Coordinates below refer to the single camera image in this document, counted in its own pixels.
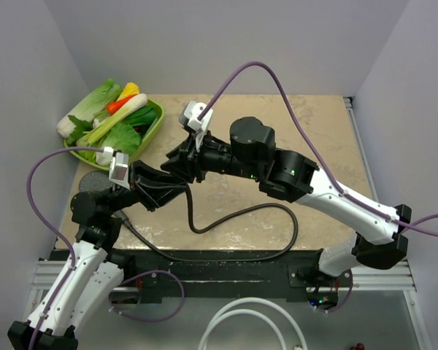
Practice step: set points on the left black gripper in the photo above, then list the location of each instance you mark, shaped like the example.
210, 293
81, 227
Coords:
152, 195

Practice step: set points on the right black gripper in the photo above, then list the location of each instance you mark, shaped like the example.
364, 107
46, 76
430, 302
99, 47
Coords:
182, 161

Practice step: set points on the grey shower head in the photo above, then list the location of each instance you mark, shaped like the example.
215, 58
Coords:
94, 181

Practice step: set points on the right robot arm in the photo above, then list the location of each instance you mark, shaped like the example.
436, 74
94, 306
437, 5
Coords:
289, 176

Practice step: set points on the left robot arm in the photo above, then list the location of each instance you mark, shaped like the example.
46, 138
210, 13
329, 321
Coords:
93, 269

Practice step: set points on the green lettuce toy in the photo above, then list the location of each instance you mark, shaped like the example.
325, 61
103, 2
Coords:
120, 137

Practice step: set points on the dark green vegetable toy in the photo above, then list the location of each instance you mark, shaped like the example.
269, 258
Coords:
141, 117

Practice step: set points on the white leek toy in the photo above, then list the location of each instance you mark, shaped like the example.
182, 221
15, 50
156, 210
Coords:
134, 103

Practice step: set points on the orange carrot toy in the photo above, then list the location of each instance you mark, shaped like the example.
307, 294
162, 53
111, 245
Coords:
116, 105

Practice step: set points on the green plastic tray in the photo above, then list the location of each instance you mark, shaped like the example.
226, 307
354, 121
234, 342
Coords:
148, 133

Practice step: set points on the yellow pepper toy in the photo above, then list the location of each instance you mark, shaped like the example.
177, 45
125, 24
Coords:
129, 90

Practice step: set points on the napa cabbage toy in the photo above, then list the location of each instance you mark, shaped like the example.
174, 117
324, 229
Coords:
94, 102

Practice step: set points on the red small object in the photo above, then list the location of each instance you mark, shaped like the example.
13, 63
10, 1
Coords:
358, 346

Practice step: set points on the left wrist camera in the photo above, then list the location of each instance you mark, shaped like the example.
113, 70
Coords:
119, 167

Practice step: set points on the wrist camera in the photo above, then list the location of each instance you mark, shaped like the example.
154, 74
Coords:
119, 167
189, 119

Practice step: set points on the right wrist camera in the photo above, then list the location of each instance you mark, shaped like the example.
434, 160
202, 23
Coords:
189, 119

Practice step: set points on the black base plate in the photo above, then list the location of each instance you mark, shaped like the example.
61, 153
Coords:
292, 276

